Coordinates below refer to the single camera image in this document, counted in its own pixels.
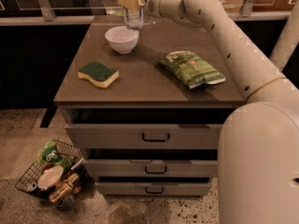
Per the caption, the grey drawer cabinet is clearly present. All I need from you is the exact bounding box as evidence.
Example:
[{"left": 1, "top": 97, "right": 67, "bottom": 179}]
[{"left": 53, "top": 14, "right": 245, "bottom": 200}]

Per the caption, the brown bottle in basket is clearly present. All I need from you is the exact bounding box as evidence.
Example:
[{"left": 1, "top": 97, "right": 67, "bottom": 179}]
[{"left": 49, "top": 173, "right": 78, "bottom": 203}]

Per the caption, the clear plastic water bottle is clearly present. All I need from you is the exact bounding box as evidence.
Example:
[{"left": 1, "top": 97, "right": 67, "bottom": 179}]
[{"left": 123, "top": 7, "right": 143, "bottom": 30}]

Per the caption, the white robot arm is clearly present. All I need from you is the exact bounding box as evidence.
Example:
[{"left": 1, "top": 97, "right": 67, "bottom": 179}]
[{"left": 118, "top": 0, "right": 299, "bottom": 224}]

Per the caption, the middle grey drawer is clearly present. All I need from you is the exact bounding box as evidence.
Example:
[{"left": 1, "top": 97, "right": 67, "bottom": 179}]
[{"left": 85, "top": 149, "right": 217, "bottom": 177}]

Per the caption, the bottom grey drawer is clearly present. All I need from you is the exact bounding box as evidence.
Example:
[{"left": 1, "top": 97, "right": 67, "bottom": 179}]
[{"left": 95, "top": 176, "right": 211, "bottom": 197}]

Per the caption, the black wire basket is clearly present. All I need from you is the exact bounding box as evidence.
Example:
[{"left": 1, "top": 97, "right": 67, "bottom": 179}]
[{"left": 15, "top": 140, "right": 88, "bottom": 210}]

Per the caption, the soda can in basket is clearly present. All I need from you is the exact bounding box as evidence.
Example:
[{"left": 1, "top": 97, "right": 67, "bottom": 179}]
[{"left": 26, "top": 182, "right": 38, "bottom": 193}]

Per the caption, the grey drawer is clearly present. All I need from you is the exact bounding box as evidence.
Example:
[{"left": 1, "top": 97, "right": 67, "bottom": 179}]
[
  {"left": 66, "top": 108, "right": 232, "bottom": 149},
  {"left": 95, "top": 176, "right": 211, "bottom": 197},
  {"left": 85, "top": 149, "right": 217, "bottom": 177}
]

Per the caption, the green snack bag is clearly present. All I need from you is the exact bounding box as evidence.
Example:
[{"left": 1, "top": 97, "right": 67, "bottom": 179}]
[{"left": 160, "top": 50, "right": 226, "bottom": 90}]

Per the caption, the top grey drawer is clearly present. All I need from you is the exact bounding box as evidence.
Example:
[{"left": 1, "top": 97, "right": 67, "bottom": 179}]
[{"left": 66, "top": 108, "right": 232, "bottom": 149}]

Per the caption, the green and yellow sponge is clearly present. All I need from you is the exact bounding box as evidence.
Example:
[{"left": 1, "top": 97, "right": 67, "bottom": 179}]
[{"left": 78, "top": 62, "right": 119, "bottom": 89}]

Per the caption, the white bowl in basket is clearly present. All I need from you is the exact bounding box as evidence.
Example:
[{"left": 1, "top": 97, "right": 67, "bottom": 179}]
[{"left": 37, "top": 166, "right": 64, "bottom": 189}]

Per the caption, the green chip bag in basket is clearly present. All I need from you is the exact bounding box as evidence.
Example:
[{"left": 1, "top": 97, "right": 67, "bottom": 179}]
[{"left": 34, "top": 140, "right": 72, "bottom": 170}]

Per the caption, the white ceramic bowl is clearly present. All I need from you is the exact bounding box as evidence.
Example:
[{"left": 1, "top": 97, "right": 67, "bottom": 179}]
[{"left": 105, "top": 26, "right": 139, "bottom": 54}]

